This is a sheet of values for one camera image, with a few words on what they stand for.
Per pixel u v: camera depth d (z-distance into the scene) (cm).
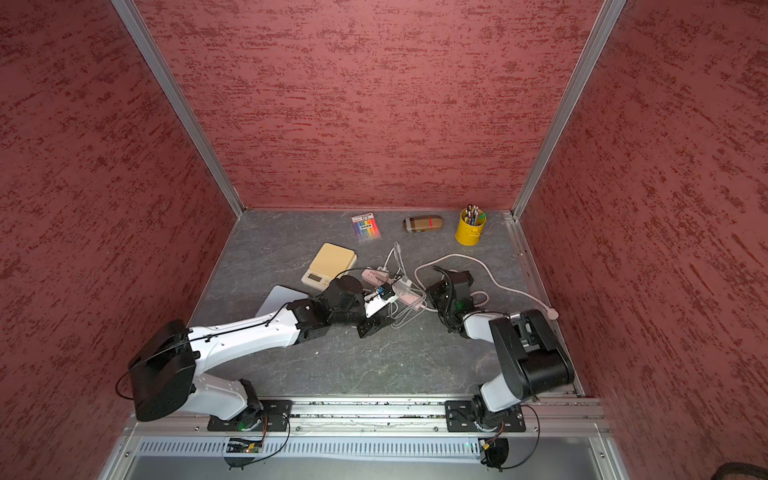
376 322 70
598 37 75
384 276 94
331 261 104
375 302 68
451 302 74
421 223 114
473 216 98
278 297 95
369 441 71
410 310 91
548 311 97
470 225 103
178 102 88
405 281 90
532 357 46
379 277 96
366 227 114
